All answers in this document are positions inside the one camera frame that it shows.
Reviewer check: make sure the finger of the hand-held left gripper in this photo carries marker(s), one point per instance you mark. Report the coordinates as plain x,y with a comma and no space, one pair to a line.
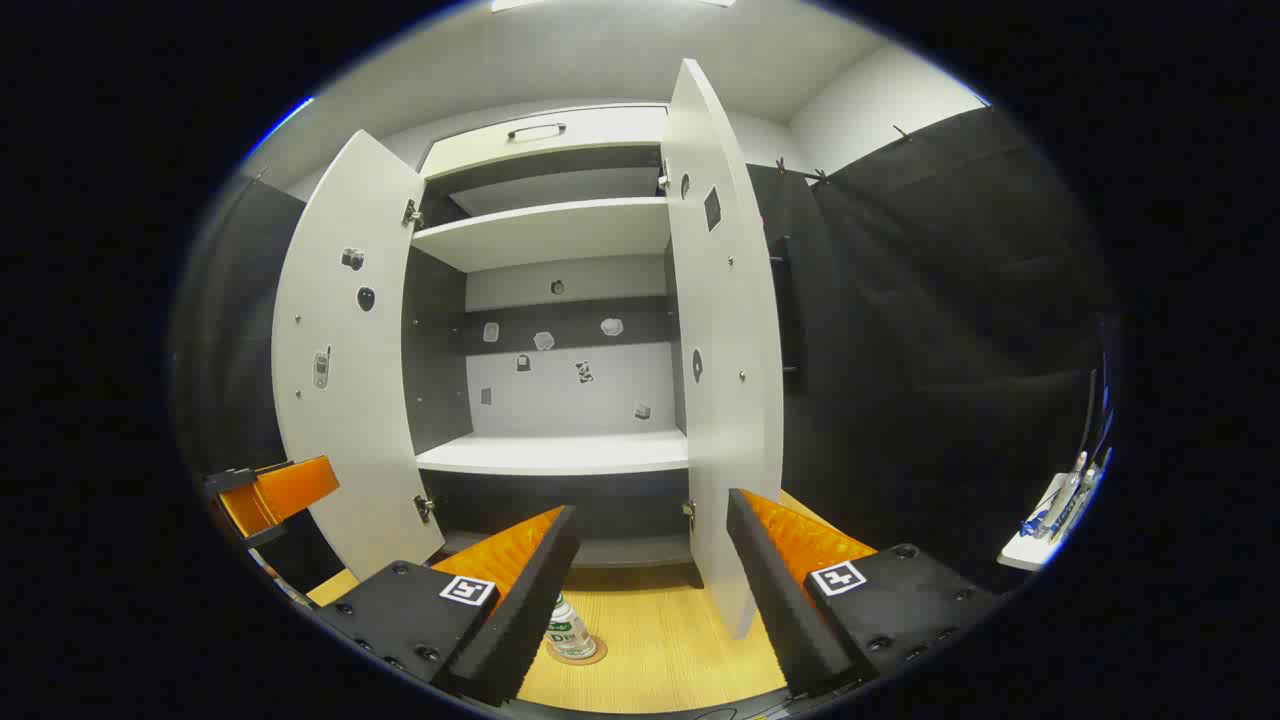
290,490

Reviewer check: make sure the white side table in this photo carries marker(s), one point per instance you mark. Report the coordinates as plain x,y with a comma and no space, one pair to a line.
1025,548

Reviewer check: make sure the white marker pen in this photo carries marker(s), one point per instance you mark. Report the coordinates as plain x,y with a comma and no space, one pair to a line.
1070,490

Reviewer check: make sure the white cabinet shelf board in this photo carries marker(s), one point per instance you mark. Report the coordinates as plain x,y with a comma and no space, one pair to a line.
560,455
540,232

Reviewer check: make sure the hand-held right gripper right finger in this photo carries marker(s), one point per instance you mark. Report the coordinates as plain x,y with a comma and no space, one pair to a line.
775,600

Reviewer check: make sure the white drink bottle green label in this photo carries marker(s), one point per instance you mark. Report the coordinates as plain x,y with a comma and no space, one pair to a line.
570,632

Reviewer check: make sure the white and grey cabinet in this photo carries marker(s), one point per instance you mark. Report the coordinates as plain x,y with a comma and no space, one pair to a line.
440,350

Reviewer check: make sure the white cabinet top flap door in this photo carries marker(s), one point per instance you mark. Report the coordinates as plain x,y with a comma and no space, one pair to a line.
600,135

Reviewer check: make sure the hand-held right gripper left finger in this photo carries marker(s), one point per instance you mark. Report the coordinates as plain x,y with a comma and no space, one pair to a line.
530,610

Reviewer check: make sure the round brown coaster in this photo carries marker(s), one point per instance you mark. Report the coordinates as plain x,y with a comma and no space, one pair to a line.
601,655

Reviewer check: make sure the white cabinet door phone sticker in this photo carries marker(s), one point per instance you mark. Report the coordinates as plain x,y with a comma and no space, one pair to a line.
350,420

